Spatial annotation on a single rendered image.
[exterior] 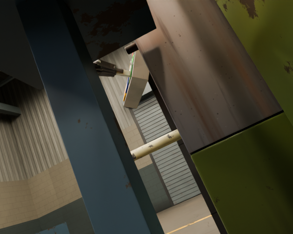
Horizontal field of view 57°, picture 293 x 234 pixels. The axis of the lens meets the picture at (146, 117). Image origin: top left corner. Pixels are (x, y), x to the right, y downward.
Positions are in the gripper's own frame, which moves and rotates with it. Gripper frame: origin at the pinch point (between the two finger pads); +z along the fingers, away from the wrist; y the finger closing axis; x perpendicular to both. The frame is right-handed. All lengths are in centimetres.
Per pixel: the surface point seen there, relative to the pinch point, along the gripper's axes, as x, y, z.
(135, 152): -40.6, 3.5, 10.3
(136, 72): -3.0, 7.1, 6.1
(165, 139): -34.3, 9.6, 21.6
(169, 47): -33, 67, 7
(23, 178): 80, -984, -275
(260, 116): -49, 71, 26
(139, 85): -5.7, 0.3, 8.7
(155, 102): 348, -699, 145
